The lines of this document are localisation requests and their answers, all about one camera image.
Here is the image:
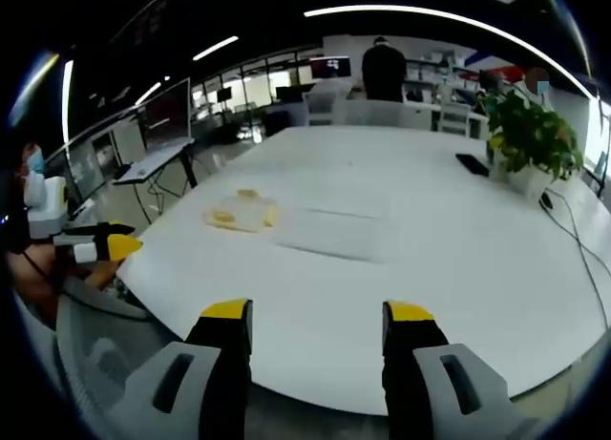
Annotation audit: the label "short ceiling light strip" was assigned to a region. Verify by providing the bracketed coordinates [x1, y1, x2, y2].
[192, 34, 240, 62]

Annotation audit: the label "long curved ceiling light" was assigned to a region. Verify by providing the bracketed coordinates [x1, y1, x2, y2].
[303, 4, 596, 86]

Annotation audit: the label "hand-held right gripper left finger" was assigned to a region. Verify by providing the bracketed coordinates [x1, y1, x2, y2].
[121, 297, 254, 440]

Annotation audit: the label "person's masked head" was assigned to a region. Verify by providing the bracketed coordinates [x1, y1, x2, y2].
[13, 141, 48, 189]

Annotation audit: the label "white side desk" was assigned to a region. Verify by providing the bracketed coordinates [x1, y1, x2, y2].
[111, 140, 200, 213]

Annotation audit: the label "black cable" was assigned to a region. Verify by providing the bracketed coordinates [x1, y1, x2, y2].
[543, 186, 611, 329]

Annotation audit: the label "flat black device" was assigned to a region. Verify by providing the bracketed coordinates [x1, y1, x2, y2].
[454, 153, 492, 178]

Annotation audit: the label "clear plastic bag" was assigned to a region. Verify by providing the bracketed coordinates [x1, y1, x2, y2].
[201, 188, 283, 235]

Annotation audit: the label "white chair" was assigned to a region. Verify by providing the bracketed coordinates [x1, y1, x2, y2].
[305, 91, 346, 127]
[437, 102, 473, 136]

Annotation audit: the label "green potted plant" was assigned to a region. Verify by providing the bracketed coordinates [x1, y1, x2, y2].
[485, 89, 586, 203]

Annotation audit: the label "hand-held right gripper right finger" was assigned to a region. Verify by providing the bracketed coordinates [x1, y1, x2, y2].
[381, 300, 532, 440]

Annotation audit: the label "white storage shelf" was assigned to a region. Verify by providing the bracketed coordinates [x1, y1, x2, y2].
[405, 50, 481, 103]

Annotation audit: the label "computer monitor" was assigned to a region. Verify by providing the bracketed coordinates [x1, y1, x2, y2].
[309, 55, 353, 81]

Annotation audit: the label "large display screen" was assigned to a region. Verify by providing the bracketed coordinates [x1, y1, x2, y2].
[139, 76, 196, 154]

